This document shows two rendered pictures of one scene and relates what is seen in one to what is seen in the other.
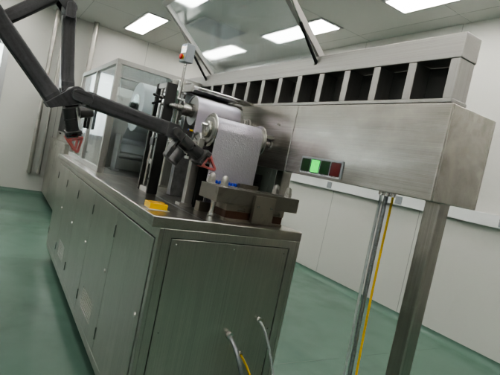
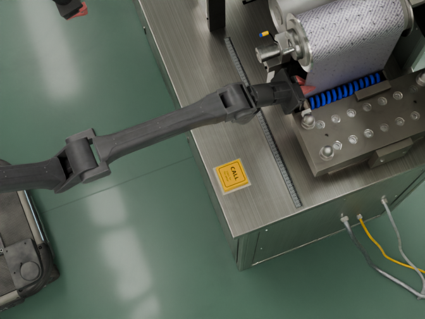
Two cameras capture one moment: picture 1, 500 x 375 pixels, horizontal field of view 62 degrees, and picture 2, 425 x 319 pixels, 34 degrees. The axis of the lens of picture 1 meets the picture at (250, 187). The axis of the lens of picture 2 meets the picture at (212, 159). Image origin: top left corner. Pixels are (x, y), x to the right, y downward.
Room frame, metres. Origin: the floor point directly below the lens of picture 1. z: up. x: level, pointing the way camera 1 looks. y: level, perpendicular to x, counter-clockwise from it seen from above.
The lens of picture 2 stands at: (1.08, 0.25, 2.77)
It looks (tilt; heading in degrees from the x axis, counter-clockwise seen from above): 74 degrees down; 16
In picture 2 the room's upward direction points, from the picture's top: 4 degrees counter-clockwise
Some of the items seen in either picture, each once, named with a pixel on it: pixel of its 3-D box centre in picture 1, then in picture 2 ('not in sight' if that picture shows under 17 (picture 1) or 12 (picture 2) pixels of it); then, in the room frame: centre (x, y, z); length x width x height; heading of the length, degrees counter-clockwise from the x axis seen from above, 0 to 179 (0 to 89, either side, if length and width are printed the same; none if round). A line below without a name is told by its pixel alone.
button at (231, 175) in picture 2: (155, 204); (231, 175); (1.57, 0.33, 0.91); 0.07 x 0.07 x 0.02; 32
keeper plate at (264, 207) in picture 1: (263, 210); (390, 154); (1.70, -0.07, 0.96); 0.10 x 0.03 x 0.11; 122
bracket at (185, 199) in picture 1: (189, 171); (272, 69); (1.84, 0.28, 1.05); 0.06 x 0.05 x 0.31; 122
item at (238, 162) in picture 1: (234, 164); (348, 69); (1.85, 0.09, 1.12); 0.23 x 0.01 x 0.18; 122
